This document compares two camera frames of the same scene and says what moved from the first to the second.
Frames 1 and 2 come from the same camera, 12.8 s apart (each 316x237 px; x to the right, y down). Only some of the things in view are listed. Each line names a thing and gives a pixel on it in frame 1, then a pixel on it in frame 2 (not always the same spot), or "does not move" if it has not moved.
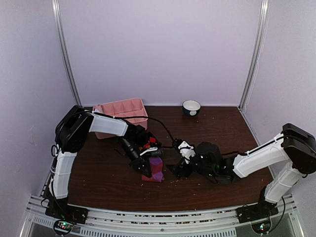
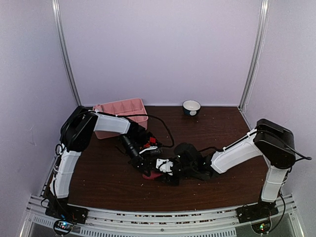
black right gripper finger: x=182 y=170 -> x=174 y=179
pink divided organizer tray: x=129 y=108 does not move
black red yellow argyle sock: x=152 y=142 does not move
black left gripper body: x=131 y=144 does not move
